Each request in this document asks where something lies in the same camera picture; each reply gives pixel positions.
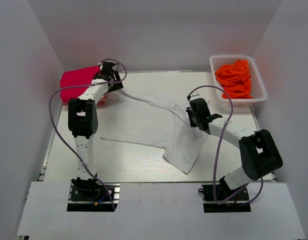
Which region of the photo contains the white t shirt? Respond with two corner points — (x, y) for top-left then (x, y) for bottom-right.
(97, 88), (208, 174)

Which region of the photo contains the folded magenta t shirt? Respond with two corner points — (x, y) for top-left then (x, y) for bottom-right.
(60, 65), (100, 104)

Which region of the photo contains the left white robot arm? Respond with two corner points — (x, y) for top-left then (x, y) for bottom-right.
(68, 59), (123, 180)

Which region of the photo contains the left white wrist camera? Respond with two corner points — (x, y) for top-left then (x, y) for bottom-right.
(98, 61), (104, 71)

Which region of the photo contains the orange t shirt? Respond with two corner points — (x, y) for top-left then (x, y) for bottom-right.
(215, 60), (253, 100)

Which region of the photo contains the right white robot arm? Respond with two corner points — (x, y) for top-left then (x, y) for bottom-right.
(186, 96), (283, 200)

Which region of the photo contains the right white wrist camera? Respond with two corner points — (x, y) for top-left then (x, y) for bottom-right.
(187, 91), (201, 102)

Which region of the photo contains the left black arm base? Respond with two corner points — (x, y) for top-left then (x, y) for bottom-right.
(66, 177), (120, 213)

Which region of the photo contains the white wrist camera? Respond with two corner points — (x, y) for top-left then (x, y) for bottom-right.
(98, 61), (104, 71)
(187, 91), (201, 102)

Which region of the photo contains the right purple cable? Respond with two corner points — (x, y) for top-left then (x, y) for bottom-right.
(186, 85), (264, 206)

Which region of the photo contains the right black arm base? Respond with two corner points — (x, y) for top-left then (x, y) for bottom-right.
(197, 183), (252, 214)

